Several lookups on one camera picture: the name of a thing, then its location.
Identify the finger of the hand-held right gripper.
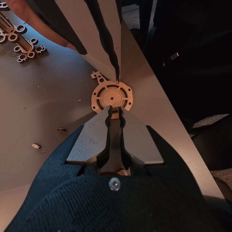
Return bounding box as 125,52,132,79
55,0,118,81
91,0,122,82

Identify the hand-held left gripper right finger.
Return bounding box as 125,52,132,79
119,106,164,170

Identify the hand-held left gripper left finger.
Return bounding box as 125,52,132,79
66,105,111,171

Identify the round wooden disc part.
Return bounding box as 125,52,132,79
91,71,134,119

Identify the wooden ringed tower model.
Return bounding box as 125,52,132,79
0,0,46,64

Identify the person's right hand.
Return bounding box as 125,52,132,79
4,0,77,50

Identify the dark bag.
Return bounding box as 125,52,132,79
123,0,232,131

